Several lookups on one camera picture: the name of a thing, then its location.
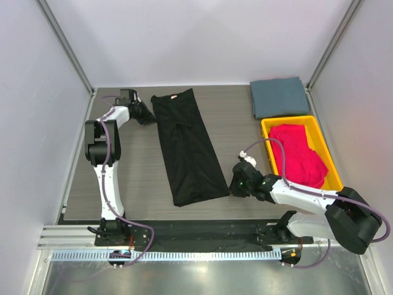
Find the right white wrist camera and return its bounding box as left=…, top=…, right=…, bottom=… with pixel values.
left=238, top=151, right=257, bottom=168

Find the aluminium frame post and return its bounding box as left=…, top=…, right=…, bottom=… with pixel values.
left=306, top=0, right=364, bottom=92
left=35, top=0, right=95, bottom=96

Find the folded grey-blue t-shirt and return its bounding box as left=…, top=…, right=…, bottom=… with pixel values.
left=249, top=77, right=309, bottom=119

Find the crumpled red t-shirt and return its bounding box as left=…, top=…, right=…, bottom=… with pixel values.
left=269, top=124, right=329, bottom=189

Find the right aluminium frame post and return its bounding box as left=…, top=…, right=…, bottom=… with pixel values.
left=306, top=0, right=364, bottom=92

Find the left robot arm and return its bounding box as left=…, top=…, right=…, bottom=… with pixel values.
left=84, top=88, right=156, bottom=246

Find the yellow plastic bin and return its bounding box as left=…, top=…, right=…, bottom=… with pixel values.
left=261, top=115, right=343, bottom=191

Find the aluminium front rail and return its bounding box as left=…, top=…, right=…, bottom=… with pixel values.
left=36, top=221, right=375, bottom=250

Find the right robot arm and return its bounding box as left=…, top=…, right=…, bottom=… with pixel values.
left=230, top=160, right=383, bottom=254

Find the left aluminium frame post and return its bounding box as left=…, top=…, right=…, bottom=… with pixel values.
left=35, top=0, right=95, bottom=96

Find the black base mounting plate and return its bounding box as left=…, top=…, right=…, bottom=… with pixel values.
left=87, top=219, right=313, bottom=253

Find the slotted grey cable duct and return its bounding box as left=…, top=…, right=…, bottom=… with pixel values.
left=51, top=248, right=282, bottom=262

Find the black t-shirt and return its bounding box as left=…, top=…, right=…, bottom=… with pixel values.
left=150, top=88, right=230, bottom=207

